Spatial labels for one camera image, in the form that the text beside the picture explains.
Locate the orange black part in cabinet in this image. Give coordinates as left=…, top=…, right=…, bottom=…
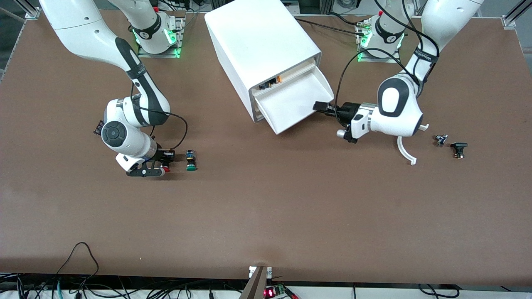
left=259, top=76, right=282, bottom=91

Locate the white curved plastic arc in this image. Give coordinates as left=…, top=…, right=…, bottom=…
left=397, top=124, right=430, bottom=166

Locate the circuit board with red light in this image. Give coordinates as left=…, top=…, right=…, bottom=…
left=264, top=284, right=298, bottom=299

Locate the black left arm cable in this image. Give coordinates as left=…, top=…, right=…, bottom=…
left=335, top=0, right=439, bottom=125

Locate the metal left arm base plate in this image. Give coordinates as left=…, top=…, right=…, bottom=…
left=357, top=19, right=401, bottom=64

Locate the black cable behind cabinet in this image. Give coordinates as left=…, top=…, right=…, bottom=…
left=293, top=17, right=367, bottom=33

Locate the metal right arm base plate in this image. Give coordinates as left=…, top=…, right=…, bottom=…
left=137, top=17, right=184, bottom=59

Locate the black looped cable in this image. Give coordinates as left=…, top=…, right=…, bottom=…
left=56, top=242, right=99, bottom=277

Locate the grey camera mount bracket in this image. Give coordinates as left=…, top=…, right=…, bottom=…
left=239, top=266, right=273, bottom=299

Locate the aluminium frame post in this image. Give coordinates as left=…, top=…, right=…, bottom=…
left=501, top=0, right=532, bottom=28
left=17, top=0, right=42, bottom=20

